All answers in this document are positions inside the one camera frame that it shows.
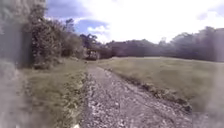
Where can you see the open grass field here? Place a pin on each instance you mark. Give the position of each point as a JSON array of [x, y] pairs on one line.
[[166, 71]]

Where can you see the row of bushes and trees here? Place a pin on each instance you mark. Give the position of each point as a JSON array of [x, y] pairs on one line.
[[46, 40]]

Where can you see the grass verge beside bushes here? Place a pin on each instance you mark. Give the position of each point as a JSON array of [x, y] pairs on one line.
[[56, 90]]

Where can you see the distant wood of trees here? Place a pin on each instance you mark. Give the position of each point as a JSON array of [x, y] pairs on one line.
[[173, 46]]

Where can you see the robot's own part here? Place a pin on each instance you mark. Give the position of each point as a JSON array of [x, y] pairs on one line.
[[76, 126]]

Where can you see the grey gravel path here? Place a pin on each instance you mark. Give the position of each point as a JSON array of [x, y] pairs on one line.
[[113, 103]]

